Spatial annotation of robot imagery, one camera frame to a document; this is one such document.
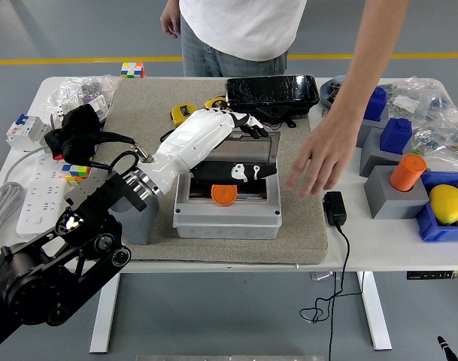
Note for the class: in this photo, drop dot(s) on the blue plastic bin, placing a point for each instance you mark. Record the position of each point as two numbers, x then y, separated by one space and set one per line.
431 229

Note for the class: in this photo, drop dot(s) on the person's right forearm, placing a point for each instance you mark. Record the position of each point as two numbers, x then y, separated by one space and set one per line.
172 5

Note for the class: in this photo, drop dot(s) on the dark printed packet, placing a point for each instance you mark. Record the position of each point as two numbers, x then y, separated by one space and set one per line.
333 90

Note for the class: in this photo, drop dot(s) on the black table control panel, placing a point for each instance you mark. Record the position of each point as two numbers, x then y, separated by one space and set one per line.
431 275

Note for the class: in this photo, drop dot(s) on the grey-brown mat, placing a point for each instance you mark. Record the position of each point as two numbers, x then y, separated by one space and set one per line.
221 250

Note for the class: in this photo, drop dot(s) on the person's left forearm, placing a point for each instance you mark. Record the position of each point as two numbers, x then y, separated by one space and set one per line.
367 52

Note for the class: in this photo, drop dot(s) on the yellow lemon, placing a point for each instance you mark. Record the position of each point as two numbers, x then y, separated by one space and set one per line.
446 205

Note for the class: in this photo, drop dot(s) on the blue bottle-shaped block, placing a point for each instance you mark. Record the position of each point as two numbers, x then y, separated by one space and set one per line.
396 135
377 105

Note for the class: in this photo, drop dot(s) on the white circuit breaker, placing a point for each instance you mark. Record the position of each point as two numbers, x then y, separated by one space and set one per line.
25 129

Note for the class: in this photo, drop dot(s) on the person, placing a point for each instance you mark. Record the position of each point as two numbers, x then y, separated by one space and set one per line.
243 22

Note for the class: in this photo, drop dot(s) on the pale blue dish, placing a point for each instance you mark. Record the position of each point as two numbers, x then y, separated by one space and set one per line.
328 88

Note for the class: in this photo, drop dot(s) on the black plastic tray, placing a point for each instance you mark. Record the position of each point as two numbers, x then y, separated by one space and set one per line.
270 90

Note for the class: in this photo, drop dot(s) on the silver bracket under table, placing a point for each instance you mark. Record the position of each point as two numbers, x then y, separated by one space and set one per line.
322 275

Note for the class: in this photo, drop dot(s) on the clear bags of components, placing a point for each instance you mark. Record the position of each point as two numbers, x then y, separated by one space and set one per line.
435 109

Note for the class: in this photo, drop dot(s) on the orange cylinder battery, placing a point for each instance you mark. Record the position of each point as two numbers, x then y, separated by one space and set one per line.
223 195
407 173

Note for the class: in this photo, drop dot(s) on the multicolour puzzle cube white cross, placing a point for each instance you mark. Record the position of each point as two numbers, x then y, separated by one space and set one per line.
132 70

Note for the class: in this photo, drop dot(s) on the white table leg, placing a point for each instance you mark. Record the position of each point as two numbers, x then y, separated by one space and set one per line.
104 312
375 312

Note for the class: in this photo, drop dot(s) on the person's right hand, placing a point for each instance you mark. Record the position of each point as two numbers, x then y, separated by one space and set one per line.
171 24

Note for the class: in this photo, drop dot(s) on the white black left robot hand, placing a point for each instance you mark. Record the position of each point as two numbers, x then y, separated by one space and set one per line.
191 139

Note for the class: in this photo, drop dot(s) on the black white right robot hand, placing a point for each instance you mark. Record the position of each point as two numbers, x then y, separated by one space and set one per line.
447 349

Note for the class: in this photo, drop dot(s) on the grey electrical box clear lid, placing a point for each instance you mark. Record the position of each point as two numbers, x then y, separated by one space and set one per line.
228 222

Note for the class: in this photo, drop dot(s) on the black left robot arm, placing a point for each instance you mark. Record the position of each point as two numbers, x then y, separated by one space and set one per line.
63 270

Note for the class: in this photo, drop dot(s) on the grey cube holder block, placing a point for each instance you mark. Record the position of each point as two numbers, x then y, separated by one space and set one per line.
386 199
142 225
371 158
367 131

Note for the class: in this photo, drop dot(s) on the person's left hand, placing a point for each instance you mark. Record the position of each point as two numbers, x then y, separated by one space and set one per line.
330 154

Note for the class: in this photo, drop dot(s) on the clear bag of small parts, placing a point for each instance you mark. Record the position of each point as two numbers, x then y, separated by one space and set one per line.
97 88

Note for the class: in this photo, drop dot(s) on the small metal clip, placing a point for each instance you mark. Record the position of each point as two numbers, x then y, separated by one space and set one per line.
325 112

